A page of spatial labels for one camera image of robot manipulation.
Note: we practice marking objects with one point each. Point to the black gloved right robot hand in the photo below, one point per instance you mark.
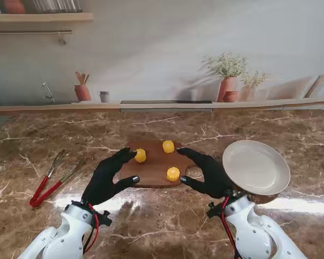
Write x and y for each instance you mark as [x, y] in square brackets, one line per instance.
[213, 180]

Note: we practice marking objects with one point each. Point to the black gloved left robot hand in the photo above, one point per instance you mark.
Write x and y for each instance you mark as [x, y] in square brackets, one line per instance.
[102, 180]

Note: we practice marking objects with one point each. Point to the yellow corn chunk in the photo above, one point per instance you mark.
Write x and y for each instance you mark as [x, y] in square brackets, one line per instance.
[140, 155]
[173, 174]
[168, 147]

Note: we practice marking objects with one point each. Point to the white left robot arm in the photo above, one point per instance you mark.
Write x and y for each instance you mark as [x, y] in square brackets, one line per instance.
[70, 229]

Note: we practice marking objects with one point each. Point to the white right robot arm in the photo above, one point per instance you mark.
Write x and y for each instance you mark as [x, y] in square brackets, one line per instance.
[248, 229]

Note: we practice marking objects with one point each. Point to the beige round ceramic plate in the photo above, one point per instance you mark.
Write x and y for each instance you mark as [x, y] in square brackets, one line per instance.
[256, 167]

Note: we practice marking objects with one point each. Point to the brown wooden cutting board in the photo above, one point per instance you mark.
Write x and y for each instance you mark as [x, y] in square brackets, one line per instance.
[154, 172]

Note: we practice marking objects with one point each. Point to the printed kitchen backdrop banner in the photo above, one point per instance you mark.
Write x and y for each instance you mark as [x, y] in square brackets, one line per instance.
[151, 54]

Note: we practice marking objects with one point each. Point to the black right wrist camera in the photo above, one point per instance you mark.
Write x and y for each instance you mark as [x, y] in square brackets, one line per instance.
[214, 211]

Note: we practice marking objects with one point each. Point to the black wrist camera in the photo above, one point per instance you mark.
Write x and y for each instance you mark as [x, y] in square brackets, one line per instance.
[104, 219]
[214, 211]

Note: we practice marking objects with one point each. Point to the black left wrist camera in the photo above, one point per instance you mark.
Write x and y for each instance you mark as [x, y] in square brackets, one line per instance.
[104, 219]

